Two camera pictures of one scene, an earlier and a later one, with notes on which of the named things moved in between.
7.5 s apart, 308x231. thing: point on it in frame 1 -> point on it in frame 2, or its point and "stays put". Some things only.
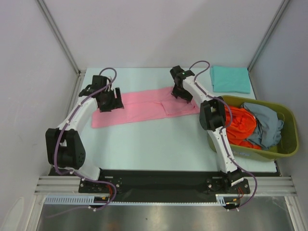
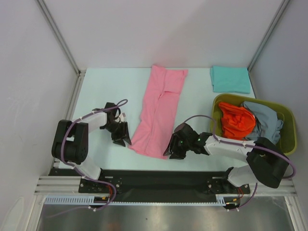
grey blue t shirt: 267,132 stays put
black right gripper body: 182,93 -> 176,143
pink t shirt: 144,106 -> 160,103
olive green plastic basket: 288,145 stays put
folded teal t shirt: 230,79 stays put
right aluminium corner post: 283,4 stays put
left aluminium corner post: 81,72 stays put
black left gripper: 117,103 -> 123,132
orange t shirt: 243,125 stays put
